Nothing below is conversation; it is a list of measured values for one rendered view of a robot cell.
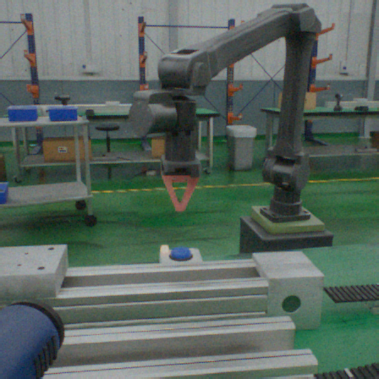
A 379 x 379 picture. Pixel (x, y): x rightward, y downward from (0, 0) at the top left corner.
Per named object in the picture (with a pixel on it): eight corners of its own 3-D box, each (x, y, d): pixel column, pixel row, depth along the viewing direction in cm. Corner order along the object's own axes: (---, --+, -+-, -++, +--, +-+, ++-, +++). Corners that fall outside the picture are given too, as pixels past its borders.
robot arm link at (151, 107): (210, 63, 72) (173, 60, 77) (162, 59, 63) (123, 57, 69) (205, 133, 75) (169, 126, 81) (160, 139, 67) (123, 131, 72)
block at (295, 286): (293, 292, 82) (296, 245, 79) (320, 328, 70) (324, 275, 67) (247, 294, 80) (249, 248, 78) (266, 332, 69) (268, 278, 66)
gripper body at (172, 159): (164, 174, 73) (163, 131, 71) (161, 163, 83) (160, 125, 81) (201, 174, 74) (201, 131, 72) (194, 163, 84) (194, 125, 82)
